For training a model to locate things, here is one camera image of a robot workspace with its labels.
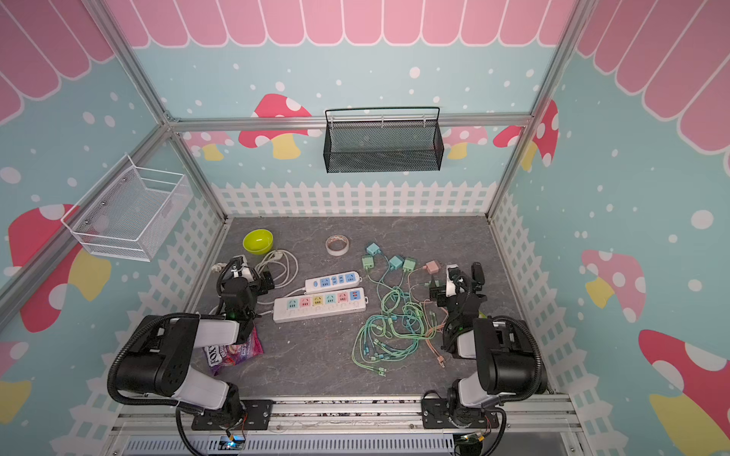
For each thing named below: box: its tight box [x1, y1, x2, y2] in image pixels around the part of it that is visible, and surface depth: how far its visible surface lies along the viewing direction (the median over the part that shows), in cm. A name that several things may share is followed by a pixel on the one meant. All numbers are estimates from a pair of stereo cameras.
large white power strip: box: [271, 286, 369, 323], surface depth 94 cm
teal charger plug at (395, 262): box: [388, 254, 404, 270], surface depth 105 cm
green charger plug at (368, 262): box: [362, 255, 375, 273], surface depth 105 cm
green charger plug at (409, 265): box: [403, 258, 417, 273], surface depth 105 cm
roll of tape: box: [325, 234, 350, 257], surface depth 112 cm
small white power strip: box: [304, 270, 363, 295], surface depth 99 cm
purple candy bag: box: [202, 326, 265, 377], surface depth 85 cm
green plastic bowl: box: [242, 228, 274, 256], surface depth 111 cm
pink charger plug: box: [422, 260, 440, 275], surface depth 105 cm
